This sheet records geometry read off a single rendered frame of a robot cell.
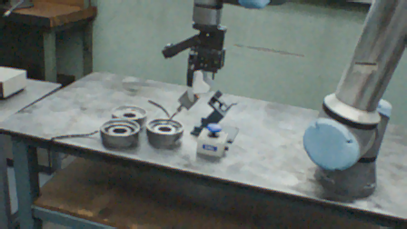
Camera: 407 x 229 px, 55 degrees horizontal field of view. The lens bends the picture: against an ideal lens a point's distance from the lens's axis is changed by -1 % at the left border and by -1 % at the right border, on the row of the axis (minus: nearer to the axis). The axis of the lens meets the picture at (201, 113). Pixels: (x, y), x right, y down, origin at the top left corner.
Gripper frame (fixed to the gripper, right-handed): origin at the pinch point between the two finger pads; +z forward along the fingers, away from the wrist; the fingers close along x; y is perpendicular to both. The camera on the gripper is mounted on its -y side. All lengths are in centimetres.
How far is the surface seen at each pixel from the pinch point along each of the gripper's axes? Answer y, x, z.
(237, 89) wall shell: -14, 157, 49
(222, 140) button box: 11.1, -5.5, 8.6
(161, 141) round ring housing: -4.8, -8.6, 11.3
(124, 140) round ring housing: -13.0, -14.3, 10.4
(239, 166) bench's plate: 17.2, -9.1, 13.2
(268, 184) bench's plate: 25.4, -14.0, 13.2
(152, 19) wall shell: -78, 154, 10
